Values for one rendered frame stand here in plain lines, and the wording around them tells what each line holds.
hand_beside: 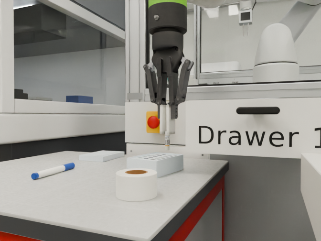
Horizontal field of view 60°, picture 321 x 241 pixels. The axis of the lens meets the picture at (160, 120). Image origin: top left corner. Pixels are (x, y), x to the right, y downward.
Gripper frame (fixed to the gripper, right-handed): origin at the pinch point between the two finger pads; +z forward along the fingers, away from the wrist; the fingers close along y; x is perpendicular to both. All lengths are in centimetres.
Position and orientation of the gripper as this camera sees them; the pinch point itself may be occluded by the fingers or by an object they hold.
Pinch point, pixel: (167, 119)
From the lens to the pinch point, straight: 66.8
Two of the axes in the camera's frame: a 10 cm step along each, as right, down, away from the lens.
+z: 0.0, 10.0, 0.2
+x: -5.4, 0.2, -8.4
